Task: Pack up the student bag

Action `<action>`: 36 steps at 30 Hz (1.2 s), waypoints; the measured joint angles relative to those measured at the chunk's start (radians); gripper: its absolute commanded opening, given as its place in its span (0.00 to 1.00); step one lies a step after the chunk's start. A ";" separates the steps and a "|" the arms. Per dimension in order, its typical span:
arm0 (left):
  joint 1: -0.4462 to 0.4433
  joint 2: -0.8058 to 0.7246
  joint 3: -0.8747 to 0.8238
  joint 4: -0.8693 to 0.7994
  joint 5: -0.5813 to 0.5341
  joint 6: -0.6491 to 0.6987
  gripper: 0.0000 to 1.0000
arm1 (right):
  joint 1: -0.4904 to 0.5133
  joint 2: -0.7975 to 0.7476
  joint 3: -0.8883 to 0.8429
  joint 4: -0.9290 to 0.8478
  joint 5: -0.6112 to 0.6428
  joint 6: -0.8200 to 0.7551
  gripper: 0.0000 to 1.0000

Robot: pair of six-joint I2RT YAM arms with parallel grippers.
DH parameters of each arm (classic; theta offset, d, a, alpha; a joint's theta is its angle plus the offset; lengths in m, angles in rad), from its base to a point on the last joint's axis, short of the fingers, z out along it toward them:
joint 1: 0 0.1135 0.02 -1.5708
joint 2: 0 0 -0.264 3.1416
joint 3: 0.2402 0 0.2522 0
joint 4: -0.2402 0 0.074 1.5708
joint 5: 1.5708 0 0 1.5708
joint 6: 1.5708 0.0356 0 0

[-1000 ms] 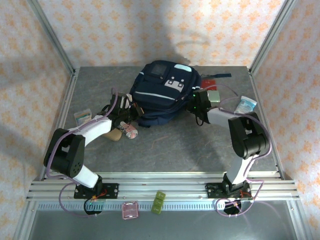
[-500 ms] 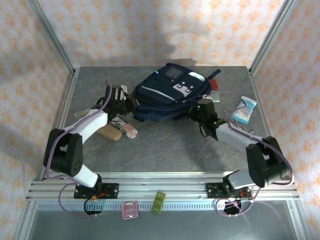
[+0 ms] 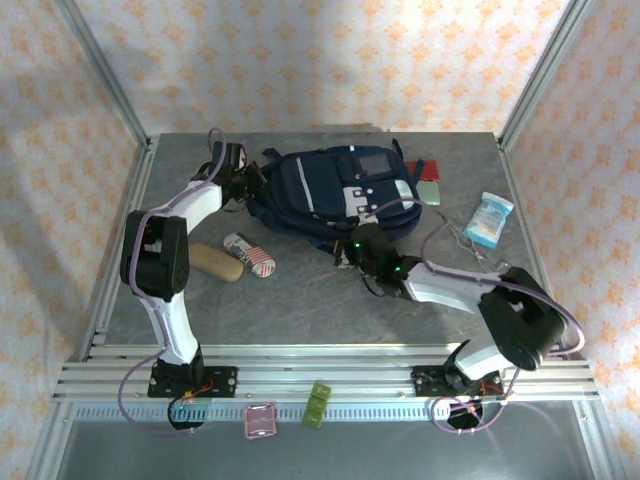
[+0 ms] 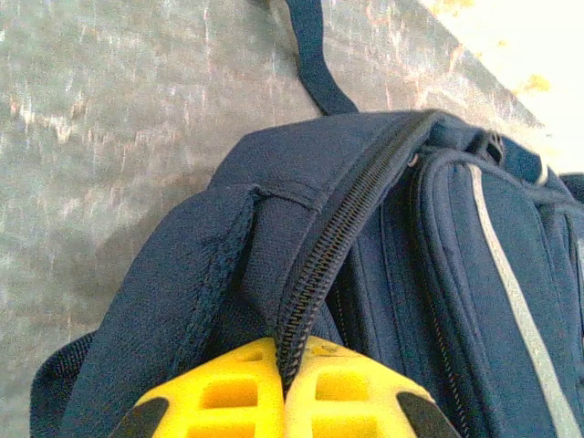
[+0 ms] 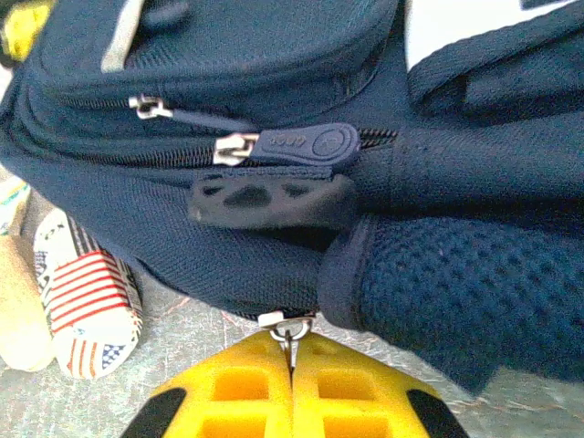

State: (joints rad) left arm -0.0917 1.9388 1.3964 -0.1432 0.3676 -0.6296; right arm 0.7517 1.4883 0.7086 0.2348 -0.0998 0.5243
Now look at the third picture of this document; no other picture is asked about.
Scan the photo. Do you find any navy blue backpack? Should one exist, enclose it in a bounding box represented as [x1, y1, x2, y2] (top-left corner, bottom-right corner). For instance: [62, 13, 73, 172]
[244, 138, 424, 254]

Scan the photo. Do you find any tan glasses case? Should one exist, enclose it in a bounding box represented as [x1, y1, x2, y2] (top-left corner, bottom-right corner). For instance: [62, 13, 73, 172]
[188, 242, 246, 285]

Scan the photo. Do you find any grey-green card holder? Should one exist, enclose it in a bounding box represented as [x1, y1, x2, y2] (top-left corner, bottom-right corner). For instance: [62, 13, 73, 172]
[416, 179, 443, 208]

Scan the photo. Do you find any red wallet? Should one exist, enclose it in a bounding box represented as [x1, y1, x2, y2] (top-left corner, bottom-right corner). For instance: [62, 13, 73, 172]
[403, 158, 444, 183]

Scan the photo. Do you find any blue white tissue pack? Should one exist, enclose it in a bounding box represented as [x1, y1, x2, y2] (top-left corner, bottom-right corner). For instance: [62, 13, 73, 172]
[461, 191, 516, 250]

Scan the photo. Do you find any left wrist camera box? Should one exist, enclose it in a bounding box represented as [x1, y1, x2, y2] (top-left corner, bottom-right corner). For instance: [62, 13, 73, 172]
[218, 141, 248, 170]

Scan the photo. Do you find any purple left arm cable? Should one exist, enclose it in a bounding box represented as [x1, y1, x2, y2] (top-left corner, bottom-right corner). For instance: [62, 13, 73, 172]
[116, 127, 227, 437]

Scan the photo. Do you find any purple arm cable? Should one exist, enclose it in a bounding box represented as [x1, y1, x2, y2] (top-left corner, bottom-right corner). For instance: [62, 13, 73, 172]
[116, 127, 227, 437]
[363, 198, 587, 437]

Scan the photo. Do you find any aluminium left side rail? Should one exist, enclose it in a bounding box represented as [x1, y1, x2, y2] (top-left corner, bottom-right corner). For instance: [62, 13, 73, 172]
[78, 134, 160, 362]

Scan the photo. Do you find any aluminium rail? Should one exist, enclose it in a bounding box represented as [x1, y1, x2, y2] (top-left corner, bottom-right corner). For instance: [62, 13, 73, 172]
[492, 132, 572, 361]
[78, 134, 160, 362]

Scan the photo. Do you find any aluminium front rail frame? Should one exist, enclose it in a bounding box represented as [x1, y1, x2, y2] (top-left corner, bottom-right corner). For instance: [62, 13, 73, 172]
[51, 341, 600, 404]

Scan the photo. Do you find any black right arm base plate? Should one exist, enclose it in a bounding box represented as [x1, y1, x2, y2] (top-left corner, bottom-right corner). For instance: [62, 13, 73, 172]
[409, 363, 504, 400]

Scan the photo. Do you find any slotted grey cable tray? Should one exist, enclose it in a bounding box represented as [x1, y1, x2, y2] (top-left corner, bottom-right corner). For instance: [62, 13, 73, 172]
[68, 403, 507, 423]

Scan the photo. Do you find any aluminium right side rail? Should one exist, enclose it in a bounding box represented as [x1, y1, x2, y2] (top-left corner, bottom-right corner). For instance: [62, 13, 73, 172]
[492, 132, 572, 361]

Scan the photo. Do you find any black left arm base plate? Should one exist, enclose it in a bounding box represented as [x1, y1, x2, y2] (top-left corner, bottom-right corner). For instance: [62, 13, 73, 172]
[146, 365, 239, 400]

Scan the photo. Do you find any aluminium left corner post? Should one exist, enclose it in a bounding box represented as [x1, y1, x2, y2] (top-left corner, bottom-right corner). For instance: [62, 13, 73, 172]
[51, 0, 154, 152]

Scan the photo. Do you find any aluminium corner post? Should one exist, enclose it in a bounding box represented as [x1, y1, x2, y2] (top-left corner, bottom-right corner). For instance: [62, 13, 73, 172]
[496, 0, 597, 152]
[51, 0, 154, 152]

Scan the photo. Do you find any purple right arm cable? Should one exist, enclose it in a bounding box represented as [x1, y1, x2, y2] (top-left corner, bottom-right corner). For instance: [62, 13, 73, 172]
[363, 198, 587, 437]

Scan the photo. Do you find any aluminium right corner post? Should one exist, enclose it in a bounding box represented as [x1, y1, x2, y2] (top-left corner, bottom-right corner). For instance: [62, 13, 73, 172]
[496, 0, 597, 152]

